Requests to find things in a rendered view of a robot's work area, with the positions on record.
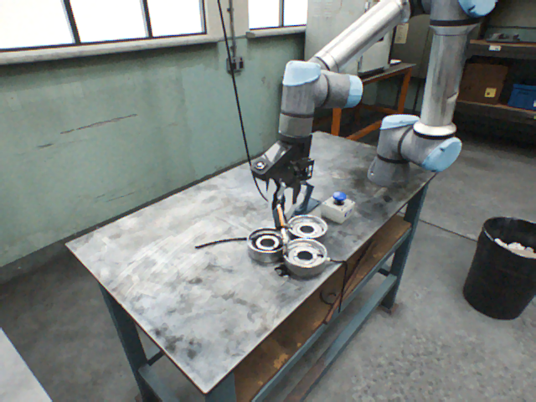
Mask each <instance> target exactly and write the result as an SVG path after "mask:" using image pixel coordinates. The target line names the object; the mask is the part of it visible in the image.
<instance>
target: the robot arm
mask: <svg viewBox="0 0 536 402"><path fill-rule="evenodd" d="M496 2H497V0H382V1H380V2H379V3H378V4H377V5H375V6H374V7H373V8H372V9H370V10H369V11H368V12H367V13H365V14H364V15H363V16H362V17H361V18H359V19H358V20H357V21H356V22H355V23H353V24H352V25H351V26H350V27H348V28H347V29H346V30H345V31H343V32H342V33H341V34H340V35H338V36H337V37H336V38H335V39H334V40H333V41H332V42H331V43H330V44H327V45H326V46H325V48H324V49H322V50H321V51H320V52H319V53H318V54H316V55H315V56H314V57H313V58H312V59H310V60H309V61H308V62H301V61H291V62H289V63H288V64H287V66H286V72H285V77H284V80H283V85H284V86H283V95H282V103H281V118H280V126H279V130H280V132H279V138H280V140H279V141H277V142H276V143H274V145H273V146H272V147H271V148H270V149H269V150H268V151H267V152H266V153H265V154H264V155H263V156H261V157H260V158H259V159H258V160H256V161H255V162H254V163H253V164H252V165H251V166H250V171H251V173H252V176H253V177H255V178H258V179H260V180H262V181H265V184H266V192H267V197H268V200H269V204H270V207H271V212H272V210H275V207H276V204H275V201H276V199H277V198H279V197H280V196H281V195H282V194H283V193H284V195H285V198H286V202H285V212H284V215H285V217H286V219H289V218H290V217H291V216H292V214H293V212H294V209H295V207H296V206H298V205H299V204H300V203H302V201H303V199H304V195H303V194H301V193H300V192H301V190H302V183H301V181H303V180H304V179H305V176H306V181H307V180H309V179H311V178H312V170H313V164H314V159H313V158H310V157H309V156H310V150H311V144H312V133H311V131H312V121H313V113H314V108H315V107H319V108H341V109H342V108H345V107H354V106H356V105H357V104H358V103H359V102H360V100H361V97H362V93H363V85H362V82H361V80H360V79H359V78H358V77H357V76H356V75H349V74H345V75H342V74H339V73H340V72H341V71H342V70H343V69H345V68H346V67H347V66H348V65H349V64H351V63H352V62H353V61H354V60H356V59H357V58H358V57H359V56H360V55H362V54H363V53H364V52H365V51H367V50H368V49H369V48H370V47H371V46H373V45H374V44H375V43H376V42H378V41H379V40H380V39H381V38H383V36H384V35H385V34H386V33H388V32H389V31H390V30H391V29H392V28H394V27H395V26H396V25H397V24H403V23H406V22H407V21H408V20H409V19H410V18H413V17H414V16H418V15H422V14H428V15H430V23H429V26H430V27H431V28H432V29H433V32H434V37H433V42H432V47H431V52H430V62H429V68H428V73H427V78H426V83H425V93H424V100H423V105H422V110H421V115H420V118H419V117H418V116H409V115H396V116H387V117H385V118H384V120H383V123H382V126H381V128H380V129H381V131H380V137H379V144H378V150H377V154H376V158H375V159H374V162H373V164H372V165H371V167H370V169H369V171H368V178H369V180H371V181H372V182H373V183H376V184H378V185H379V186H381V187H384V188H404V187H407V186H408V185H409V184H410V180H411V171H410V162H412V163H413V164H415V165H417V166H419V167H421V168H422V169H425V170H428V171H431V172H433V173H438V172H441V171H443V170H445V169H447V168H448V167H449V166H450V165H451V164H452V163H453V162H454V161H455V160H456V158H457V156H458V155H459V151H460V150H461V147H462V144H461V143H460V141H459V140H458V138H455V137H454V136H455V133H456V127H455V126H454V125H453V122H452V118H453V114H454V110H455V106H456V99H457V96H458V90H459V87H460V83H461V77H462V72H463V69H464V64H465V61H466V53H467V49H468V45H469V41H471V37H472V30H473V29H474V28H475V27H476V26H478V25H479V24H480V23H481V22H482V17H483V16H485V15H486V14H488V13H490V12H491V11H492V9H493V8H494V6H495V3H496ZM311 165H312V170H311V175H308V170H309V166H311ZM282 182H283V183H285V185H289V187H288V188H287V189H286V187H285V186H283V185H282ZM285 189H286V190H285Z"/></svg>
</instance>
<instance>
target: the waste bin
mask: <svg viewBox="0 0 536 402"><path fill-rule="evenodd" d="M497 239H499V240H501V241H502V242H503V243H504V244H506V245H507V246H508V245H510V244H512V243H516V244H520V245H521V246H522V247H525V248H524V249H526V248H528V247H530V248H531V249H533V253H534V254H536V223H534V222H532V221H529V220H526V219H520V218H515V217H508V216H497V217H493V218H490V219H487V220H486V221H485V222H484V223H483V224H482V230H481V232H480V234H479V237H478V240H477V248H476V251H475V254H474V256H473V259H472V264H471V268H470V270H469V273H468V276H467V279H466V283H465V285H464V289H463V292H464V296H465V298H466V299H467V300H468V302H469V303H470V304H471V305H472V306H473V307H475V308H476V309H477V310H478V311H480V312H482V313H484V314H486V315H488V316H491V317H493V318H496V319H500V320H513V319H516V318H518V317H520V316H521V313H522V312H523V310H524V309H525V308H526V307H527V305H528V304H529V303H530V302H531V301H532V299H533V298H534V296H535V295H536V258H533V257H530V256H526V255H521V254H519V253H516V252H513V251H511V250H509V249H507V248H505V247H503V246H501V245H500V244H499V243H497V242H496V241H495V240H497Z"/></svg>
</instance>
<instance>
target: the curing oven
mask: <svg viewBox="0 0 536 402"><path fill-rule="evenodd" d="M380 1H382V0H307V28H306V44H305V61H304V62H308V61H309V60H310V59H312V58H313V57H314V56H315V55H316V54H318V53H319V52H320V51H321V50H322V49H324V48H325V46H326V45H327V44H330V43H331V42H332V41H333V40H334V39H335V38H336V37H337V36H338V35H340V34H341V33H342V32H343V31H345V30H346V29H347V28H348V27H350V26H351V25H352V24H353V23H355V22H356V21H357V20H358V19H359V18H361V17H362V16H363V15H364V14H365V13H367V12H368V11H369V10H370V9H372V8H373V7H374V6H375V5H377V4H378V3H379V2H380ZM397 25H398V24H397ZM397 25H396V26H395V27H394V28H392V29H391V30H390V31H389V32H388V33H386V34H385V35H384V36H383V38H381V39H380V40H379V41H378V42H376V43H375V44H374V45H373V46H371V47H370V48H369V49H368V50H367V51H365V52H364V53H363V54H362V55H360V56H359V57H358V58H357V59H356V60H354V61H353V62H352V63H351V64H349V65H348V66H347V67H346V68H345V69H343V70H342V71H341V72H340V73H339V74H342V75H345V74H349V75H356V76H357V77H359V76H361V75H366V74H369V73H373V72H375V71H378V70H379V72H384V70H386V69H388V68H389V67H390V62H391V58H392V53H393V48H394V40H395V35H396V29H397Z"/></svg>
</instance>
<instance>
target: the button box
mask: <svg viewBox="0 0 536 402"><path fill-rule="evenodd" d="M354 204H355V202H354V201H351V200H348V199H345V200H343V201H342V202H341V203H338V202H337V200H335V199H334V198H333V197H331V198H329V199H328V200H326V201H325V202H324V203H322V217H325V218H327V219H330V220H332V221H334V222H336V223H338V224H342V223H344V222H345V221H346V220H347V219H349V218H350V217H351V216H352V215H353V210H354Z"/></svg>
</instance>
